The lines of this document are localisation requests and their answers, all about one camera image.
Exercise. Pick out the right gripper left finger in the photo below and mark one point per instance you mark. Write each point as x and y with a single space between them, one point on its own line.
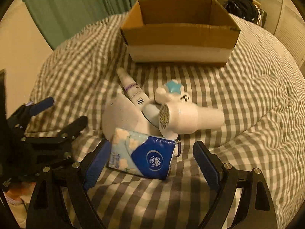
47 205

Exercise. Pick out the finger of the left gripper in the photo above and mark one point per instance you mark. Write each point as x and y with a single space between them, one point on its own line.
71 131
22 116

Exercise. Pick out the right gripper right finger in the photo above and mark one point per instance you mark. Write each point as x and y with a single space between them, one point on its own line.
255 209

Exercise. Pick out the white mesh bag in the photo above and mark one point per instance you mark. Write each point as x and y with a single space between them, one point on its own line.
120 112

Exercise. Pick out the white toothpaste tube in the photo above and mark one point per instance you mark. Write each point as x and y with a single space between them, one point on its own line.
137 96

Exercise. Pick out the blue tissue pack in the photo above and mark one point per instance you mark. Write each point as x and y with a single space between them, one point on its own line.
141 154

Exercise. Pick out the light blue small case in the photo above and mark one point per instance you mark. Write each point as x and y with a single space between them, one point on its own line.
151 112

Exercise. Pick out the white hair dryer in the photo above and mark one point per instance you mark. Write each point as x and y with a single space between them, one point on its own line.
179 118

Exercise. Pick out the white plush star toy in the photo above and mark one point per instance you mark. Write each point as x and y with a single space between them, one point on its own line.
172 91

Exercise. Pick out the large green curtain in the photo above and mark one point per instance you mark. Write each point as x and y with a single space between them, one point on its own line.
58 20

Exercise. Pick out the open cardboard box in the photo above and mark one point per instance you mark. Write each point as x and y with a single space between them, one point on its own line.
179 31

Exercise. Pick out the white louvered wardrobe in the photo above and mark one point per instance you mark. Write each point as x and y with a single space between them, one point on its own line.
286 23

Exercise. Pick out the black clothes on chair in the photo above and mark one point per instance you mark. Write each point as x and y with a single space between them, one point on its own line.
245 9

